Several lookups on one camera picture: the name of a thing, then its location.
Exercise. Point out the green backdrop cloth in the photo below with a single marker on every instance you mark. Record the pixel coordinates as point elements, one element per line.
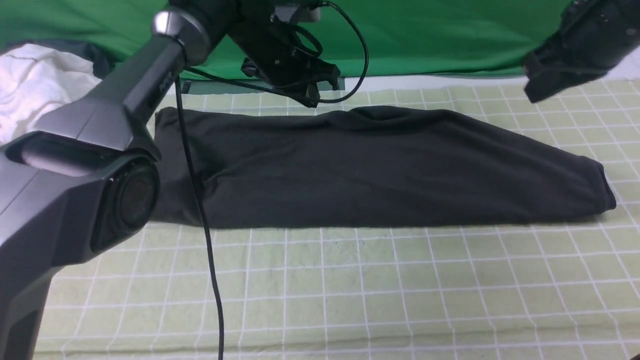
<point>404,37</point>

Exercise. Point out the white crumpled garment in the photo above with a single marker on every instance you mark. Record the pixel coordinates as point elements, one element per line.
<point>35,80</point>

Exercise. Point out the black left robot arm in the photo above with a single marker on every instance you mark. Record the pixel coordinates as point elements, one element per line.
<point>86,178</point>

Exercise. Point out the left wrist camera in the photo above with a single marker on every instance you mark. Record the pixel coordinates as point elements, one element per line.
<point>298,12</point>

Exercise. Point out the dark gray long-sleeved shirt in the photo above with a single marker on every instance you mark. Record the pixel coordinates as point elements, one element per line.
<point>382,166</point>

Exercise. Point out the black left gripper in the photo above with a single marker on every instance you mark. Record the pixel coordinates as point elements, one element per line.
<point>282,55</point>

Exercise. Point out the light green checkered cloth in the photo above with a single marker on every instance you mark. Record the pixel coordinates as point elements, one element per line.
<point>556,292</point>

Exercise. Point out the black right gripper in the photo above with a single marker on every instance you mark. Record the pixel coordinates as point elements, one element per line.
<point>594,37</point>

